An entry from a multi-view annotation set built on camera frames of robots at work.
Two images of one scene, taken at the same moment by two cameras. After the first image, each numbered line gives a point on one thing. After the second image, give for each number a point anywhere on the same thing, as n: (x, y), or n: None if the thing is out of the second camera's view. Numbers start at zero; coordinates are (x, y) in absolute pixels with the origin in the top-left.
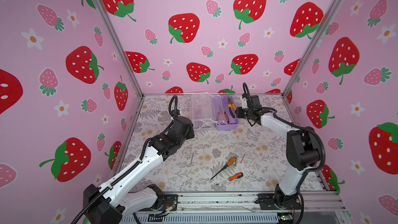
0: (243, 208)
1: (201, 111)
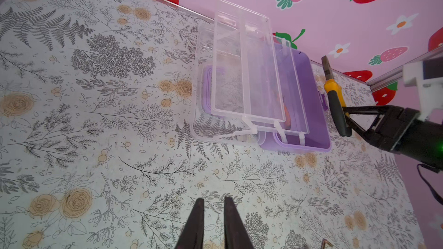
0: None
1: (255, 78)
